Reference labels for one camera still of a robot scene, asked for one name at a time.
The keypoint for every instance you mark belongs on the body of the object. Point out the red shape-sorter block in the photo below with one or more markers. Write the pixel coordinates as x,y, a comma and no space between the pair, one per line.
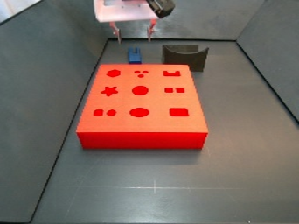
142,107

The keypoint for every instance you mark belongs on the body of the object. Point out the black curved fixture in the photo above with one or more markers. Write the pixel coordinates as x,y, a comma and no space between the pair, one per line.
186,55

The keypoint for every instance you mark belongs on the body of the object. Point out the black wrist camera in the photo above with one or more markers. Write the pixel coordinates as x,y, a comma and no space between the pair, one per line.
162,7

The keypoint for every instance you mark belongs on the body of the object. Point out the blue square-circle peg object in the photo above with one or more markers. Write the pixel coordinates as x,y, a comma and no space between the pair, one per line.
134,55

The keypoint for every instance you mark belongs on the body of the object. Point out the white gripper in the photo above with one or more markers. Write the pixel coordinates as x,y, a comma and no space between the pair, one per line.
125,10

